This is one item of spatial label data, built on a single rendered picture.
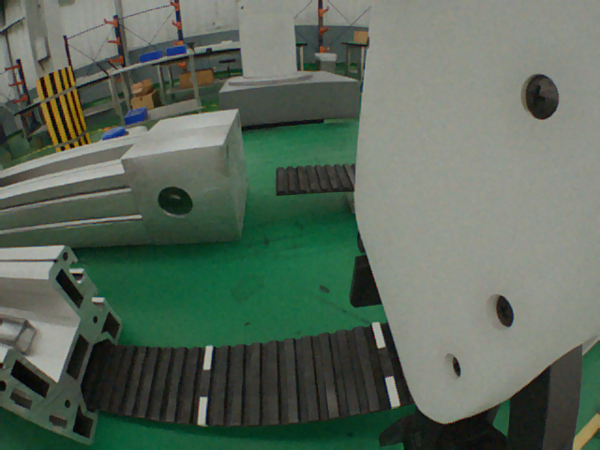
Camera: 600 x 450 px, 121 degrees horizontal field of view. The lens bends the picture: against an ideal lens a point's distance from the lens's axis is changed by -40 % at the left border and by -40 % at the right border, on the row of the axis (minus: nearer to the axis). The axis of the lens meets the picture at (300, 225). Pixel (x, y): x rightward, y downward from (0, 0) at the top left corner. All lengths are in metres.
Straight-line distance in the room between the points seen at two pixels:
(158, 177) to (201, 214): 0.05
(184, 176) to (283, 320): 0.13
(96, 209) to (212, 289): 0.14
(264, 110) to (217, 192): 0.33
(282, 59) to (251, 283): 0.48
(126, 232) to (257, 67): 0.43
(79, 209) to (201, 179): 0.14
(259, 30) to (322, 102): 0.20
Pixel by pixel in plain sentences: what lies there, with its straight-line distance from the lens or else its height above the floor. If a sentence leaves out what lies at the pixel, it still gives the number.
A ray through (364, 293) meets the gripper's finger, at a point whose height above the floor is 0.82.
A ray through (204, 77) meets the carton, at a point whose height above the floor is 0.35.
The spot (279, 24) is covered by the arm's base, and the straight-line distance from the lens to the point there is 0.61.
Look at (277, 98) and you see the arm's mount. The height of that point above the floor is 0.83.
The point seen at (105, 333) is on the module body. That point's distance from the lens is 0.22.
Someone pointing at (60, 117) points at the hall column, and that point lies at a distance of 3.44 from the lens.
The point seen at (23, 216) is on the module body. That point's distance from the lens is 0.38.
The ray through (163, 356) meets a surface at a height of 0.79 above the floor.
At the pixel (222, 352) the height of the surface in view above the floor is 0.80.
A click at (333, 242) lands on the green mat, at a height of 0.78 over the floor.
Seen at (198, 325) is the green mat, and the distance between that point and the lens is 0.21.
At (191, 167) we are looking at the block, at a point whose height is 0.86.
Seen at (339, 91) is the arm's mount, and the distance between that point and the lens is 0.57.
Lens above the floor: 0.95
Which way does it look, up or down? 39 degrees down
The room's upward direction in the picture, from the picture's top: 2 degrees counter-clockwise
